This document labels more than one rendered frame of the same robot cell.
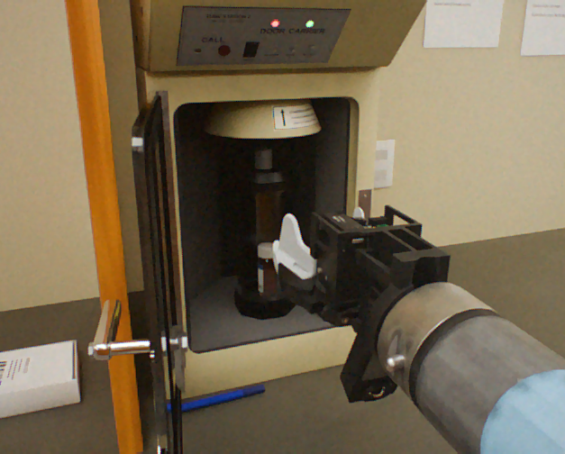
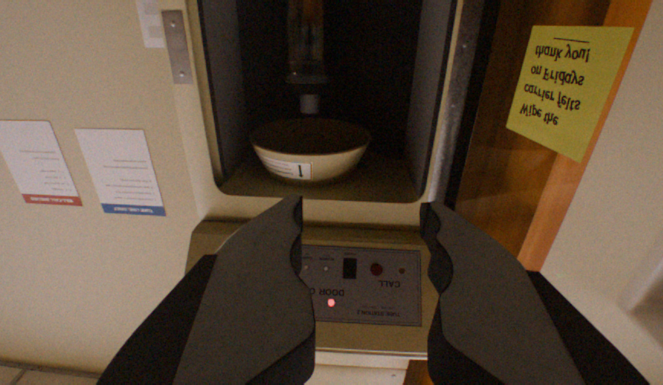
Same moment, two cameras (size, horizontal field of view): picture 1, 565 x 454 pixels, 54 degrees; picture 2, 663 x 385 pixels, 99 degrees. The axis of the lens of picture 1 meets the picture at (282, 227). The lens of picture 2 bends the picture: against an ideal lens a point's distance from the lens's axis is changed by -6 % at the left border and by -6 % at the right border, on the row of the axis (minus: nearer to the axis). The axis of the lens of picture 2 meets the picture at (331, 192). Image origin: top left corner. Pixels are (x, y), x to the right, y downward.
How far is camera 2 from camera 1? 0.50 m
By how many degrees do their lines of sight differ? 50
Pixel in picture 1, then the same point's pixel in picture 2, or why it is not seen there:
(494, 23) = (85, 146)
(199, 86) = (392, 215)
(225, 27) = (379, 299)
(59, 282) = not seen: outside the picture
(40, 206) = not seen: hidden behind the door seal
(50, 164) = not seen: hidden behind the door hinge
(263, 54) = (335, 260)
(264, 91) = (325, 207)
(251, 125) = (334, 163)
